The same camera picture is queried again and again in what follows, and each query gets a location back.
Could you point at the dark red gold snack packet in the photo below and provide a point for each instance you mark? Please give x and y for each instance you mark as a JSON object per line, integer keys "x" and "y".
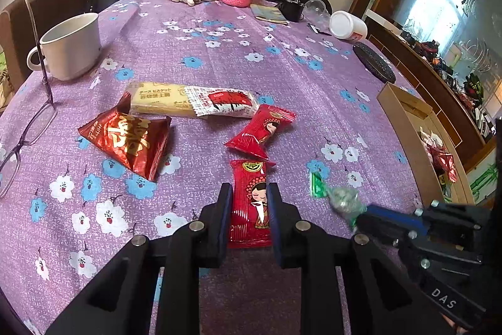
{"x": 125, "y": 138}

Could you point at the wooden glass-door cabinet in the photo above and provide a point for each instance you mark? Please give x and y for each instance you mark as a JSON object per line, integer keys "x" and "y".
{"x": 415, "y": 44}

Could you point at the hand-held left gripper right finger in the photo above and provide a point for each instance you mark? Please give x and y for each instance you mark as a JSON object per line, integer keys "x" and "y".
{"x": 274, "y": 237}

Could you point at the eyeglasses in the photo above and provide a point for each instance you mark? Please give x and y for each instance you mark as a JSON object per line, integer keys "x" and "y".
{"x": 37, "y": 123}

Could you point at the cardboard box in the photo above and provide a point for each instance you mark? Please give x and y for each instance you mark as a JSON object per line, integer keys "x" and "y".
{"x": 408, "y": 111}

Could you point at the brown chair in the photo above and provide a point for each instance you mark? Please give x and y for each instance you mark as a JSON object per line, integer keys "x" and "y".
{"x": 23, "y": 29}

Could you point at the clear plastic cup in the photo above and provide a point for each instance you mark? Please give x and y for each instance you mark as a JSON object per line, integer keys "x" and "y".
{"x": 318, "y": 11}

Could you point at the beige biscuit pack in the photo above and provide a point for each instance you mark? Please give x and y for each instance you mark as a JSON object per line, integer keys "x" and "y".
{"x": 160, "y": 99}

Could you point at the red cartoon-figure snack packet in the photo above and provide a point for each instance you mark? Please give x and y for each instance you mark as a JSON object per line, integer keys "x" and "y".
{"x": 261, "y": 131}
{"x": 251, "y": 209}

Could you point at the white box with bamboo print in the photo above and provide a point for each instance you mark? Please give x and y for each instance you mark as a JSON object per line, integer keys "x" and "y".
{"x": 486, "y": 182}

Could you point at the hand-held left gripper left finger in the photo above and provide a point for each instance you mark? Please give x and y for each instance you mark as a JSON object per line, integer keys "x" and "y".
{"x": 227, "y": 210}

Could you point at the purple floral tablecloth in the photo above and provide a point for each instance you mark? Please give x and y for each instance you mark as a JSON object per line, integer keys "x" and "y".
{"x": 243, "y": 60}

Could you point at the small black and white lighter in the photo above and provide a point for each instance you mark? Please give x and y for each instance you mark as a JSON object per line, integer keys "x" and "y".
{"x": 319, "y": 29}

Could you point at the white mug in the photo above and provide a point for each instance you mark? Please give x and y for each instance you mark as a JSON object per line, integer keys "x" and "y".
{"x": 72, "y": 48}

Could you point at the clear candy with green ends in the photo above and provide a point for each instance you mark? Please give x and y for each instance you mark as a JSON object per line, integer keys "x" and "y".
{"x": 343, "y": 199}

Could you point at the white plastic jar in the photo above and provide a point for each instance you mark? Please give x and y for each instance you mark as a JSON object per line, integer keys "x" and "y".
{"x": 349, "y": 25}

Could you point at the small black device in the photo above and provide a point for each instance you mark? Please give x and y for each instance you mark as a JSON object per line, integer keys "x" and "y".
{"x": 291, "y": 10}

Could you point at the red and white snack packet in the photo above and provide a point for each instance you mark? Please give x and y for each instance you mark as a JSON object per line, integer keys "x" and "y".
{"x": 223, "y": 101}

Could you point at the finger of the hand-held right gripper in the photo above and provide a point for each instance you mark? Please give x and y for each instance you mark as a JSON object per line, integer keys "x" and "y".
{"x": 382, "y": 233}
{"x": 396, "y": 217}

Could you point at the small notebook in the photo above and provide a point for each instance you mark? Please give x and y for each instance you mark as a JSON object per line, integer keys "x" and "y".
{"x": 268, "y": 13}

